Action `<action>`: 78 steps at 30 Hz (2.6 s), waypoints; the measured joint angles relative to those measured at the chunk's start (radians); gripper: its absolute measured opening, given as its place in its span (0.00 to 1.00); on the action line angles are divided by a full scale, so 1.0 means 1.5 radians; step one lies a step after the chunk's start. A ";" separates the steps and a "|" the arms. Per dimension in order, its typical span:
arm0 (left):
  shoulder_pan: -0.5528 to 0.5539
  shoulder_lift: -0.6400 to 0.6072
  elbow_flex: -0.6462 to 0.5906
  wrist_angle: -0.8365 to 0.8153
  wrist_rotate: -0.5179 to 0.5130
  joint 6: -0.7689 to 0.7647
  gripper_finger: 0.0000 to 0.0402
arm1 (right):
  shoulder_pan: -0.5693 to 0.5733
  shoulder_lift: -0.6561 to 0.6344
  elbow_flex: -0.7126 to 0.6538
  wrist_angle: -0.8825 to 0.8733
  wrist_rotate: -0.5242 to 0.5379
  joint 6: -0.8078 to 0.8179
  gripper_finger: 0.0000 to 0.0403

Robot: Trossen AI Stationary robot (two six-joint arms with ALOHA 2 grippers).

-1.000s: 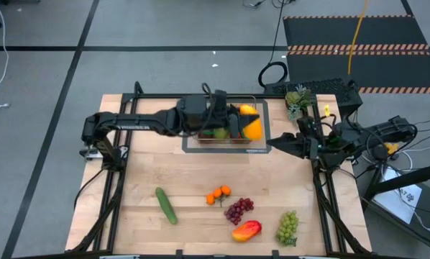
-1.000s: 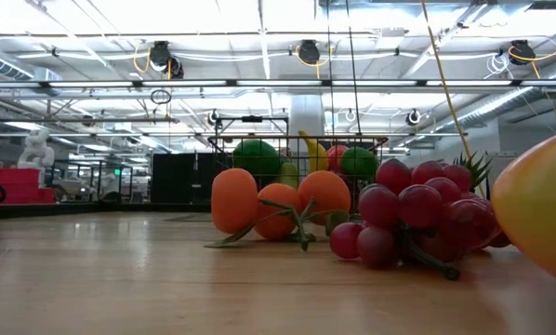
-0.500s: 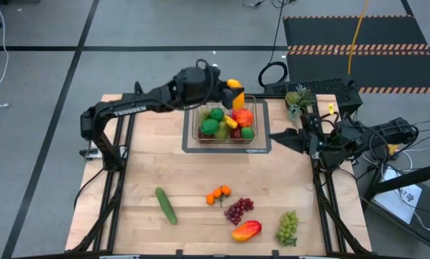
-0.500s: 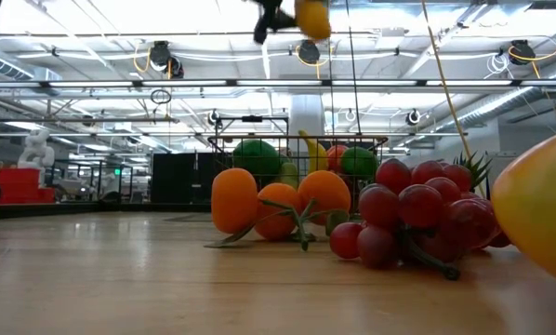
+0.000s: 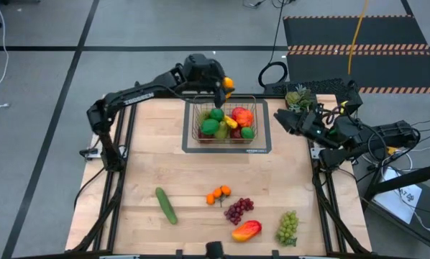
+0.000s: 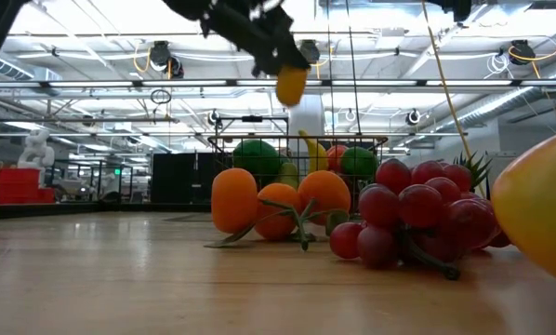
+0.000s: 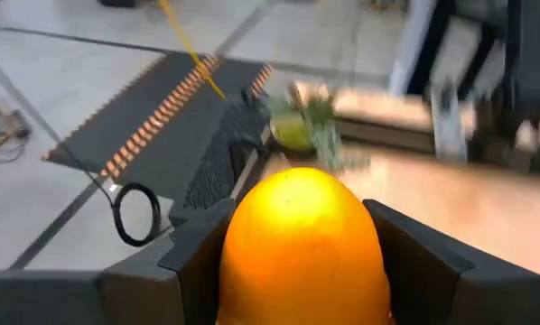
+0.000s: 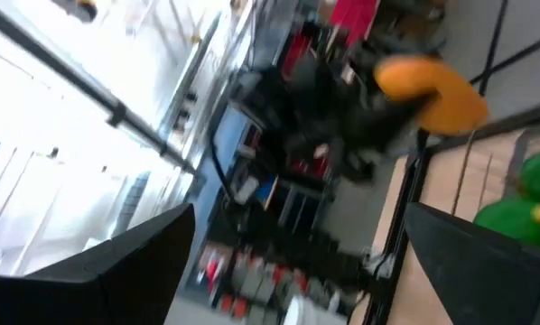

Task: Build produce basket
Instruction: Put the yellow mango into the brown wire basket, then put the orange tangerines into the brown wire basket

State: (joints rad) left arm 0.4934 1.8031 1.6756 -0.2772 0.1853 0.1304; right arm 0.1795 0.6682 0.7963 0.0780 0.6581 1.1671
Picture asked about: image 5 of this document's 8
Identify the red and yellow mango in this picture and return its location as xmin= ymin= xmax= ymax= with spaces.
xmin=231 ymin=219 xmax=263 ymax=243

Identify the yellow banana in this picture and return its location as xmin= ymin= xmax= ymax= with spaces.
xmin=224 ymin=114 xmax=239 ymax=130

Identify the black cable bundle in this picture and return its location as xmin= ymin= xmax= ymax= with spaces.
xmin=242 ymin=0 xmax=295 ymax=9

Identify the orange-red mini pumpkin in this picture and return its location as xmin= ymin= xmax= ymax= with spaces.
xmin=233 ymin=107 xmax=255 ymax=128

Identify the black metal stand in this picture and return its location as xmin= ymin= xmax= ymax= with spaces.
xmin=360 ymin=163 xmax=430 ymax=253

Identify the black hazard-striped floor mat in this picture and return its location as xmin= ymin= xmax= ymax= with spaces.
xmin=283 ymin=14 xmax=430 ymax=95

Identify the black hanging cable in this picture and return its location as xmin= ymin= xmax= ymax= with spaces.
xmin=257 ymin=0 xmax=288 ymax=89

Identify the white paper sheet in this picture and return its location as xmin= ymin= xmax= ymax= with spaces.
xmin=372 ymin=167 xmax=423 ymax=224

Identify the red grape bunch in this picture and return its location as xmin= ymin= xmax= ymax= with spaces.
xmin=224 ymin=197 xmax=255 ymax=226

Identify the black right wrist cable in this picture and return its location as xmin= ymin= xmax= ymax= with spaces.
xmin=319 ymin=103 xmax=390 ymax=165

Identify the green grape bunch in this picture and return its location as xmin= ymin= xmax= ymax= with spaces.
xmin=275 ymin=209 xmax=300 ymax=247

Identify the orange tangerine bunch with stems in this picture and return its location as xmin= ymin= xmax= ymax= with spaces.
xmin=206 ymin=185 xmax=233 ymax=208

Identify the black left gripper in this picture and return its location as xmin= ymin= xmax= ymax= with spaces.
xmin=181 ymin=53 xmax=234 ymax=108

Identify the yellow-orange mango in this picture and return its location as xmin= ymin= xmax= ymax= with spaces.
xmin=221 ymin=76 xmax=235 ymax=100

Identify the yellow hanging cable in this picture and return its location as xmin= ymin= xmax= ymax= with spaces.
xmin=347 ymin=0 xmax=370 ymax=76

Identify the black-bordered silicone baking mat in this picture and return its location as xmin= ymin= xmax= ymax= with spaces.
xmin=181 ymin=99 xmax=273 ymax=155

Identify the large green lime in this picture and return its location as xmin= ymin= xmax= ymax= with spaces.
xmin=200 ymin=118 xmax=220 ymax=136

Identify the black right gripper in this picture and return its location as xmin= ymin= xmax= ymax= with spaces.
xmin=275 ymin=109 xmax=360 ymax=148

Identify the black rounded object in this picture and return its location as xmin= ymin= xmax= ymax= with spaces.
xmin=205 ymin=241 xmax=225 ymax=259

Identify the metal wire basket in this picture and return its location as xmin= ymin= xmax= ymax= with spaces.
xmin=191 ymin=95 xmax=259 ymax=145

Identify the green succulent plant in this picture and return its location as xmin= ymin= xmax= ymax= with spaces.
xmin=285 ymin=84 xmax=315 ymax=112

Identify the black aluminium table frame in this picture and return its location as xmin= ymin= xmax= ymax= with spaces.
xmin=69 ymin=81 xmax=372 ymax=259

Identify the green cucumber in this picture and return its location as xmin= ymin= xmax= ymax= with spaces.
xmin=155 ymin=186 xmax=179 ymax=226

